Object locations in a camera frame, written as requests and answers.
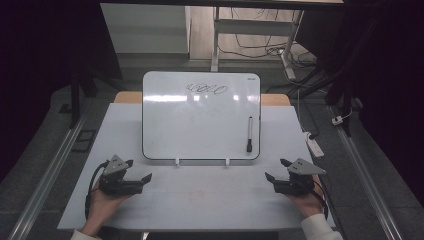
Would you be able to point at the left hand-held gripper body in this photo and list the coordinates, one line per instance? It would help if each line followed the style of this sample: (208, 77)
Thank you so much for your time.
(116, 186)

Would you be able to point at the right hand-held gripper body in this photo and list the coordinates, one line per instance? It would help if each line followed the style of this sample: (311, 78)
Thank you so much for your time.
(298, 185)

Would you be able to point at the white marker with black cap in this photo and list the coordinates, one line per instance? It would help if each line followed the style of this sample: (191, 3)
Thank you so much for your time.
(249, 131)

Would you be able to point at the white whiteboard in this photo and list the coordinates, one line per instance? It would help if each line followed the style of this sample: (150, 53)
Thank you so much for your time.
(200, 123)

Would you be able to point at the person's right hand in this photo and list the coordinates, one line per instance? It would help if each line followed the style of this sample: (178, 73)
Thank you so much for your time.
(311, 203)

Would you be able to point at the person's left hand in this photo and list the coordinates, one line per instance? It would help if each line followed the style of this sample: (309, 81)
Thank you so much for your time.
(100, 210)

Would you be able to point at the white power strip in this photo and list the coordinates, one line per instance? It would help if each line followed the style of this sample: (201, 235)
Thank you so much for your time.
(314, 145)

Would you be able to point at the white whiteboard stand clip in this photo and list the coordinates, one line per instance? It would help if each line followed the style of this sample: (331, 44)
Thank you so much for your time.
(177, 162)
(227, 162)

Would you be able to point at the black floor plate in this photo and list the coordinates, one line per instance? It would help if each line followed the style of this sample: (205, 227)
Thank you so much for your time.
(84, 141)

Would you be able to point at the small white adapter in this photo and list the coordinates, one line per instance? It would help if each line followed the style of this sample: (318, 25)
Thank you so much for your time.
(337, 120)

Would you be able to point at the black metal stand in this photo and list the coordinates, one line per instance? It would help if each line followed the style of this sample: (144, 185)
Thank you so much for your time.
(346, 106)
(75, 100)

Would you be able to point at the grey cabinet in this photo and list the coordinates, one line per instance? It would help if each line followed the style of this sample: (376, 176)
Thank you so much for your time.
(143, 28)

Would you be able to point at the dark curtain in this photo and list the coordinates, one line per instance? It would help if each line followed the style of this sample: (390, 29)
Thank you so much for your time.
(33, 50)
(393, 66)

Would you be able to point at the aluminium floor rail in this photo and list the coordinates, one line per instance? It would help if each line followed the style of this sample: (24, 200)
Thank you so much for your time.
(50, 173)
(366, 173)

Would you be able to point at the white desk frame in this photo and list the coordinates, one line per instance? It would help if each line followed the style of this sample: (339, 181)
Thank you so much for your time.
(253, 27)

